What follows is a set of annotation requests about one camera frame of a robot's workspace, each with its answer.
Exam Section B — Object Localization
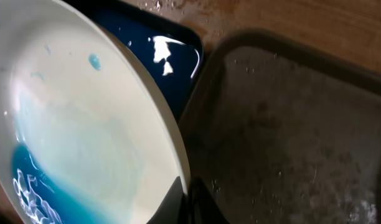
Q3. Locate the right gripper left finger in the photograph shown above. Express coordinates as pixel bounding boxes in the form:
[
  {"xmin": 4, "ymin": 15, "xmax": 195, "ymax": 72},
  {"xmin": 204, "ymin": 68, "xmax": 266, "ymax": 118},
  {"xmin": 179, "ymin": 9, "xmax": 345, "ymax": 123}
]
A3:
[{"xmin": 147, "ymin": 177, "xmax": 187, "ymax": 224}]

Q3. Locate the white plate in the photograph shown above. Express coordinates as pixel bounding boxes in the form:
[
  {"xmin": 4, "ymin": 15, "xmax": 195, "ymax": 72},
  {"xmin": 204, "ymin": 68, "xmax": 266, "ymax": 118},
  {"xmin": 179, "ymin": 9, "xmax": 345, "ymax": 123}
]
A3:
[{"xmin": 0, "ymin": 1, "xmax": 190, "ymax": 223}]

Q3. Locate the dark brown serving tray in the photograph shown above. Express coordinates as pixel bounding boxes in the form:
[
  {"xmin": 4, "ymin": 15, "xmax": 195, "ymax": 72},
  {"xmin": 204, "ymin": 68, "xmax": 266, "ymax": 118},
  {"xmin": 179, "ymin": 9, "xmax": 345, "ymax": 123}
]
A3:
[{"xmin": 179, "ymin": 30, "xmax": 381, "ymax": 223}]

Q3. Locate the blue water tray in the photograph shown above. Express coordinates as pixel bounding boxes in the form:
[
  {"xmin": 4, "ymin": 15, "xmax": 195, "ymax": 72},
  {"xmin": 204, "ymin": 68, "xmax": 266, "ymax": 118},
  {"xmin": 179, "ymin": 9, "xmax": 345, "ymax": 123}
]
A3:
[{"xmin": 65, "ymin": 0, "xmax": 204, "ymax": 119}]

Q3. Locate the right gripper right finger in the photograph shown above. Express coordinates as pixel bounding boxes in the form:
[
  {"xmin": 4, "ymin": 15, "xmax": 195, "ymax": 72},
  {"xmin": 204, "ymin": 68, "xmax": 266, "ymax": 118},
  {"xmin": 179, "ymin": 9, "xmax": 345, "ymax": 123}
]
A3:
[{"xmin": 189, "ymin": 177, "xmax": 229, "ymax": 224}]

